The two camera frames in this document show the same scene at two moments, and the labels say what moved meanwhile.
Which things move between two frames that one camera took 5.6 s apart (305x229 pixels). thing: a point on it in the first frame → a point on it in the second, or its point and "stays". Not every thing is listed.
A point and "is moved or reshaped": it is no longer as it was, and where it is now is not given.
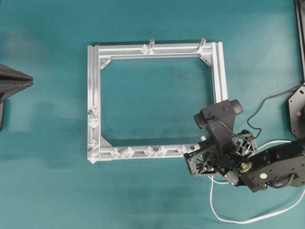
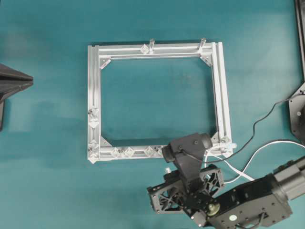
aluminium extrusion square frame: [100, 148] stays
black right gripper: [207, 158] → [175, 196]
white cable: [210, 203] is moved or reshaped
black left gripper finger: [8, 88] stays
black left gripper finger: [8, 73] stays
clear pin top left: [151, 45] stays
